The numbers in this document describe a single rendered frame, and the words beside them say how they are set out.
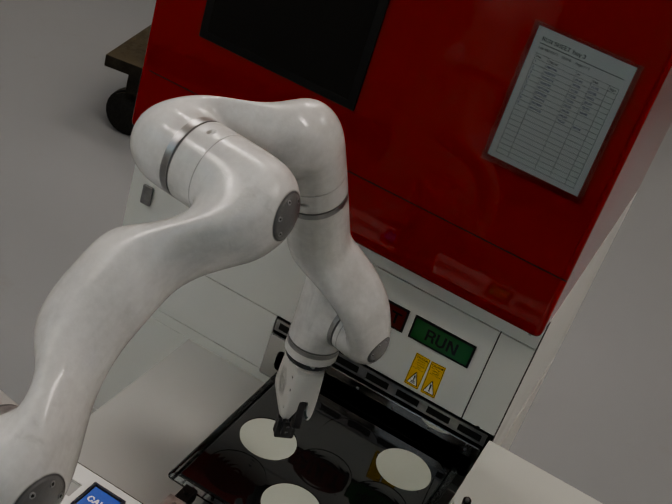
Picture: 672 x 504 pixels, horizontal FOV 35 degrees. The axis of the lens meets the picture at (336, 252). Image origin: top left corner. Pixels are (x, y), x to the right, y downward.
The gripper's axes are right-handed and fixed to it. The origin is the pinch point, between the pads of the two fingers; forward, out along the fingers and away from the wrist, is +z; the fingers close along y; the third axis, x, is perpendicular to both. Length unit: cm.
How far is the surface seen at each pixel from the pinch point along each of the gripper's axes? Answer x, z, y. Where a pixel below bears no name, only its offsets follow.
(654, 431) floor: 174, 100, -126
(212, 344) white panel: -7.0, 14.6, -36.8
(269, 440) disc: -0.2, 8.3, -4.9
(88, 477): -30.6, 1.9, 13.3
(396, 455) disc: 22.8, 8.4, -4.5
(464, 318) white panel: 28.2, -17.8, -11.5
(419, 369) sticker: 25.0, -4.0, -13.6
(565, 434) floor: 136, 100, -119
